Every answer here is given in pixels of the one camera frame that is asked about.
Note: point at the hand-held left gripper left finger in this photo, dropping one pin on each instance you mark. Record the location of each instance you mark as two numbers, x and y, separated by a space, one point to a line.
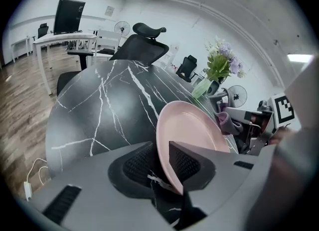
99 187

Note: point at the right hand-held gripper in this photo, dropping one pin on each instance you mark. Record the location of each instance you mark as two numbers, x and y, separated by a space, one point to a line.
264 128

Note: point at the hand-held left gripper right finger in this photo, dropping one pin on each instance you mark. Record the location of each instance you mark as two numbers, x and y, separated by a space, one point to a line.
224 180

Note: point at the pink round plate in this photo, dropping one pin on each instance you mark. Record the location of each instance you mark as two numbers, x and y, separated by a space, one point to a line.
189 125

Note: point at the black standing fan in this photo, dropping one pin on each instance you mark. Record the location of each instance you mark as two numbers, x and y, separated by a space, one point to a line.
239 95

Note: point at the grey pod-shaped device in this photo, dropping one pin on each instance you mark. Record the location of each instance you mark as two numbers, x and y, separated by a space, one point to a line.
213 88

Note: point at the pale green vase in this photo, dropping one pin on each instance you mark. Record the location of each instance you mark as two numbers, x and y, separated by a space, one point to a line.
200 89

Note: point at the purple and white flower bouquet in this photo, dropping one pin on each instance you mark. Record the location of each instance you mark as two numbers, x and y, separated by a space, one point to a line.
219 60

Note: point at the white power strip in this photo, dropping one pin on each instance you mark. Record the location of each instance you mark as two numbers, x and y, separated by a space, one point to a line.
28 190

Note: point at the ceiling light panel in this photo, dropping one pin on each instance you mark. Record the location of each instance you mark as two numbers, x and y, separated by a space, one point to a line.
299 58

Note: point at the black mesh office chair with headrest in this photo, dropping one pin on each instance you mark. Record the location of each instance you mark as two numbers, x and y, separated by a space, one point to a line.
142 48

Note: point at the white standing fan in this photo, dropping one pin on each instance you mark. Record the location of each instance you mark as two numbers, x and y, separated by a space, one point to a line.
122 28

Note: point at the white wooden chair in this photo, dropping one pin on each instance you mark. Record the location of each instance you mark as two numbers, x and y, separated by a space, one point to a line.
108 37

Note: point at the white low desk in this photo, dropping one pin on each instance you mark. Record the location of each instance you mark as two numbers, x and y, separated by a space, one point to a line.
20 43

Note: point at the small black office chair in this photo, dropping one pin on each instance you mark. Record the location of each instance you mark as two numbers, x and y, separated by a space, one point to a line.
43 29

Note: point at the black monitor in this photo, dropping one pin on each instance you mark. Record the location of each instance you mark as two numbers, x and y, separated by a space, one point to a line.
68 16

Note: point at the wall poster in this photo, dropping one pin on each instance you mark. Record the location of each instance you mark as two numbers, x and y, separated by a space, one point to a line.
109 11

